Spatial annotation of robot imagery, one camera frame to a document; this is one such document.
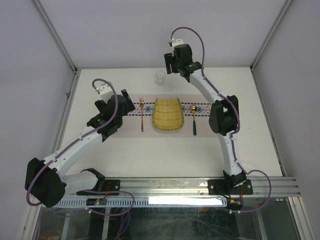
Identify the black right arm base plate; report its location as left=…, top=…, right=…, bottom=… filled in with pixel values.
left=207, top=179, right=253, bottom=197

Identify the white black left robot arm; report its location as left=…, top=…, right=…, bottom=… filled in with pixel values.
left=24, top=89, right=135, bottom=208

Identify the aluminium front mounting rail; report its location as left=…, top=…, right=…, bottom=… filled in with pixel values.
left=31, top=176, right=300, bottom=201

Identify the white slotted cable duct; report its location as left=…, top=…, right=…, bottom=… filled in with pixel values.
left=54, top=196, right=227, bottom=209

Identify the right aluminium frame post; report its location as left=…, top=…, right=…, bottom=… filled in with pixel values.
left=249, top=0, right=295, bottom=72

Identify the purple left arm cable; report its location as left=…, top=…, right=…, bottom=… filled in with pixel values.
left=26, top=78, right=136, bottom=240

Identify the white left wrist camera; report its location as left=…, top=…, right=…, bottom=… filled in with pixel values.
left=93, top=83, right=114, bottom=103

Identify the patterned white placemat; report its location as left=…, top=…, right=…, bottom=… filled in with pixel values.
left=113, top=94, right=216, bottom=138

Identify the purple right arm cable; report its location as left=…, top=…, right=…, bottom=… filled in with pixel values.
left=169, top=26, right=273, bottom=214

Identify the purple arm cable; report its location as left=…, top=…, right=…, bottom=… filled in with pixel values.
left=26, top=78, right=136, bottom=240
left=169, top=26, right=273, bottom=214

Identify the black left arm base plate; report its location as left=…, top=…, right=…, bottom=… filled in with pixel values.
left=76, top=179, right=121, bottom=196

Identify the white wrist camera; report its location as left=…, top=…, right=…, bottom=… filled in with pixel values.
left=168, top=37, right=184, bottom=49
left=93, top=83, right=114, bottom=103

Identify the left aluminium frame post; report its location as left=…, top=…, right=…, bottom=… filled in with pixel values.
left=31, top=0, right=81, bottom=75

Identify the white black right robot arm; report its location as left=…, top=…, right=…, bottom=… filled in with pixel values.
left=164, top=42, right=247, bottom=194

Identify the rose gold fork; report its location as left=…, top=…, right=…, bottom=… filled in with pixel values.
left=139, top=97, right=145, bottom=132

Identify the aluminium frame post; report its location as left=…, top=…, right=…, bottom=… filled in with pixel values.
left=249, top=0, right=295, bottom=72
left=31, top=0, right=81, bottom=75

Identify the gold spoon green handle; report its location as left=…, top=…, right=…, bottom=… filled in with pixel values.
left=190, top=105, right=197, bottom=136

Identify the clear drinking glass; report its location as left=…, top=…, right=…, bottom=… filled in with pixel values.
left=154, top=71, right=166, bottom=86

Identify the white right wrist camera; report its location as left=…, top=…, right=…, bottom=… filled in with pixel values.
left=168, top=37, right=184, bottom=49

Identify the yellow woven pattern plate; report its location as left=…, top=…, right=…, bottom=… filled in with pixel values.
left=152, top=98, right=185, bottom=132

